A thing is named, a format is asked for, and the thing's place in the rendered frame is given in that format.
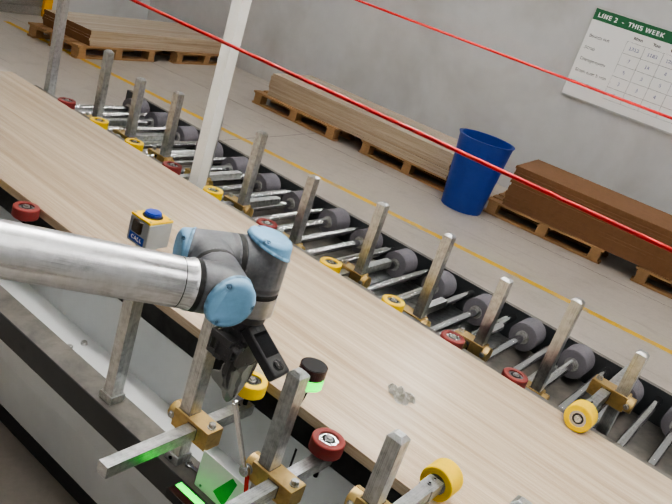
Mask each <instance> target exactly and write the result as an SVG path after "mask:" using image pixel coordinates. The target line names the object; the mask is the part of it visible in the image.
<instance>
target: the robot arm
mask: <svg viewBox="0 0 672 504"><path fill-rule="evenodd" d="M247 233H248V234H243V233H234V232H226V231H218V230H209V229H201V228H197V227H193V228H191V227H183V228H181V229H180V230H179V231H178V233H177V235H176V238H175V242H174V246H173V252H172V254H170V253H165V252H160V251H155V250H151V249H146V248H141V247H136V246H131V245H126V244H121V243H117V242H112V241H107V240H102V239H97V238H92V237H87V236H83V235H78V234H73V233H68V232H63V231H58V230H53V229H49V228H44V227H39V226H34V225H29V224H24V223H19V222H15V221H10V220H5V219H0V279H4V280H10V281H16V282H22V283H28V284H34V285H40V286H46V287H52V288H58V289H64V290H70V291H76V292H82V293H88V294H94V295H100V296H106V297H112V298H118V299H124V300H130V301H136V302H142V303H148V304H154V305H160V306H166V307H172V308H178V309H181V310H183V311H189V312H194V313H200V314H204V315H205V317H206V319H207V320H208V321H209V322H211V323H212V324H214V325H216V327H213V328H212V330H211V333H210V337H209V340H208V344H207V347H206V350H208V351H209V352H210V353H211V354H212V356H214V357H215V358H216V359H218V360H223V361H225V363H223V364H222V367H221V370H217V369H213V370H212V372H211V377H212V379H213V380H214V381H215V382H216V384H217V385H218V386H219V387H220V389H221V390H222V397H223V399H224V400H225V401H226V402H229V401H231V400H232V399H234V398H235V397H236V396H237V395H238V393H239V392H240V391H241V390H242V388H243V387H244V386H245V384H246V382H247V381H248V380H249V379H250V377H251V375H252V373H253V372H254V370H255V368H256V366H257V364H259V366H260V368H261V370H262V371H263V373H264V375H265V377H266V379H267V380H268V381H269V382H272V381H274V380H276V379H278V378H280V377H282V376H284V375H285V374H287V373H288V372H289V368H288V366H287V365H286V363H285V361H284V359H283V357H282V356H281V354H280V352H279V350H278V349H277V347H276V345H275V343H274V342H273V340H272V338H271V336H270V334H269V333H268V331H267V329H266V327H265V326H264V324H263V323H264V322H265V320H266V319H268V318H270V317H271V316H272V314H273V311H274V308H275V305H276V302H277V299H278V294H279V291H280V288H281V285H282V282H283V279H284V275H285V272H286V269H287V266H288V263H289V262H290V256H291V252H292V248H293V246H292V243H291V241H290V240H289V238H288V237H286V236H285V235H284V234H282V233H281V232H279V231H277V230H275V229H272V228H269V227H266V226H261V225H258V226H256V225H254V226H251V227H250V228H249V229H248V231H247ZM222 327H223V328H222ZM218 328H221V329H218ZM211 338H212V339H211ZM210 341H211V342H210Z"/></svg>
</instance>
